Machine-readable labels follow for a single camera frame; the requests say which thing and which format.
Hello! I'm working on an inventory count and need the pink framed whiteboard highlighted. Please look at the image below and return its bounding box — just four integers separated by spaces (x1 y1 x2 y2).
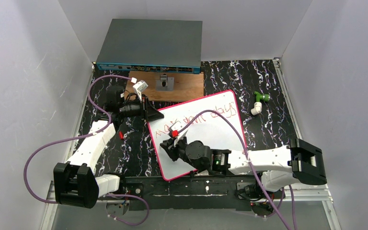
148 90 246 181

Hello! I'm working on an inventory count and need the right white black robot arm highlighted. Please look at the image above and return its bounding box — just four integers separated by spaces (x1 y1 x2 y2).
160 138 327 192

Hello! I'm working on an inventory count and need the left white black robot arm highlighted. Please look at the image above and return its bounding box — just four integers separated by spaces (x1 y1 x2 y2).
53 81 164 208

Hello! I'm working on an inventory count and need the white pipe elbow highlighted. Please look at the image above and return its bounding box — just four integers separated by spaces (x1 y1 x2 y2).
251 102 262 115

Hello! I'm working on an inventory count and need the brown wooden board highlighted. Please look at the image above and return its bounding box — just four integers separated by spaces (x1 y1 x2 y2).
129 71 204 102

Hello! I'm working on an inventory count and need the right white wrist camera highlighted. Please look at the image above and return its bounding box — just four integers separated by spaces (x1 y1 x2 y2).
169 128 188 147

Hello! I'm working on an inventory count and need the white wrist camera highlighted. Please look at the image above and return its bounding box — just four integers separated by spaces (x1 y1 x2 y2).
169 128 188 147
131 78 148 102

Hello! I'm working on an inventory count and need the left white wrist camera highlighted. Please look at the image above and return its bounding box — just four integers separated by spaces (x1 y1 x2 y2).
131 78 148 102

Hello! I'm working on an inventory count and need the small grey metal bracket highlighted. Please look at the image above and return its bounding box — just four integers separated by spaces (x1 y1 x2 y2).
156 73 174 92

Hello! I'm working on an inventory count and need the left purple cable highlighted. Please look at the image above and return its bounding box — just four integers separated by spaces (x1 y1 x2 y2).
23 75 150 226

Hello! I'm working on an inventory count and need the purple cable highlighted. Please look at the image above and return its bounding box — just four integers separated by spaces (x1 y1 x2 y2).
23 75 150 226
170 109 299 230

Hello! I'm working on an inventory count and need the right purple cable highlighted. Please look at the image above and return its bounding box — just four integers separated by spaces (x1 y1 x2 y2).
170 109 299 230

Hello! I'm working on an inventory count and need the grey blue network switch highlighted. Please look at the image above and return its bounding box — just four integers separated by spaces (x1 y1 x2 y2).
96 19 203 74

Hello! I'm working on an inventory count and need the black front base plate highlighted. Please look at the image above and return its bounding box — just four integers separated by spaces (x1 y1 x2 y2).
125 174 261 211

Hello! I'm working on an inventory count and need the aluminium frame rail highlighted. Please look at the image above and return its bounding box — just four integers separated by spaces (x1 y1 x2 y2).
272 57 303 139

